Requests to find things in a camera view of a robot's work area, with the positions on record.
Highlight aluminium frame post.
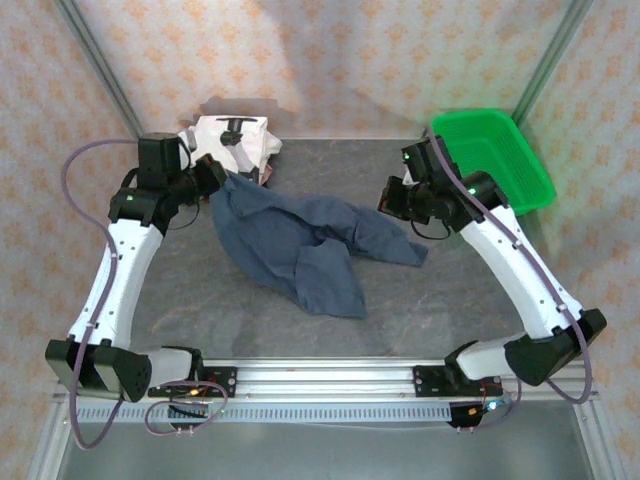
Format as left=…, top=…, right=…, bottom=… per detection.
left=53, top=0, right=147, bottom=140
left=513, top=0, right=594, bottom=127

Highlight green plastic basket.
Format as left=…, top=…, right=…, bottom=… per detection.
left=429, top=108, right=558, bottom=217

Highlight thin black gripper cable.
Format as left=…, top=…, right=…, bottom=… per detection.
left=167, top=197, right=202, bottom=231
left=410, top=219, right=454, bottom=242

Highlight pile of folded clothes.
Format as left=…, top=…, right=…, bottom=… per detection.
left=177, top=114, right=284, bottom=186

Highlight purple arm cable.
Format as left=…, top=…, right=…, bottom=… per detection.
left=424, top=127, right=599, bottom=431
left=60, top=139, right=229, bottom=450

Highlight grey slotted cable duct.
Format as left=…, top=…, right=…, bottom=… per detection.
left=74, top=403, right=454, bottom=424

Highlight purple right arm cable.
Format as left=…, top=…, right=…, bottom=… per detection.
left=424, top=127, right=599, bottom=431

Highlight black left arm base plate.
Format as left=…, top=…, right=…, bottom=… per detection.
left=149, top=367, right=237, bottom=399

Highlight aluminium mounting rail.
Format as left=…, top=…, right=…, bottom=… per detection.
left=52, top=357, right=599, bottom=404

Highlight blue t-shirt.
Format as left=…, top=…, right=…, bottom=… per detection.
left=210, top=172, right=430, bottom=320

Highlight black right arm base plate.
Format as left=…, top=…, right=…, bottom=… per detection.
left=412, top=364, right=482, bottom=399

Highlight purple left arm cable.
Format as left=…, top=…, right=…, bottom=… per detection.
left=60, top=139, right=229, bottom=450

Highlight black electronics mount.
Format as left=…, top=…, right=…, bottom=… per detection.
left=447, top=399, right=502, bottom=431

